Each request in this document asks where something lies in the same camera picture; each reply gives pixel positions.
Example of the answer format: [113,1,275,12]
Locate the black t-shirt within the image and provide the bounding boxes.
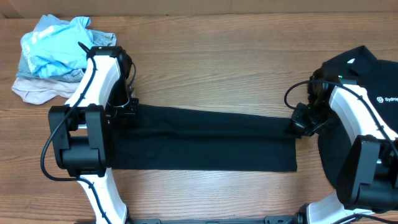
[113,105,298,172]

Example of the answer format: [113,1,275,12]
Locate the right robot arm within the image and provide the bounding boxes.
[291,68,397,223]

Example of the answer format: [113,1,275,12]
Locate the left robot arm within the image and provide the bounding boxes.
[40,44,139,223]

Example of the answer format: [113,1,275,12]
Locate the black polo shirt with logo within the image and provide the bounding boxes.
[312,45,397,187]

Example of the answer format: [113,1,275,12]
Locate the light blue crumpled shirt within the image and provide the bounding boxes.
[21,14,93,78]

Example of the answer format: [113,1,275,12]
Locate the folded denim jeans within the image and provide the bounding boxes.
[16,22,116,82]

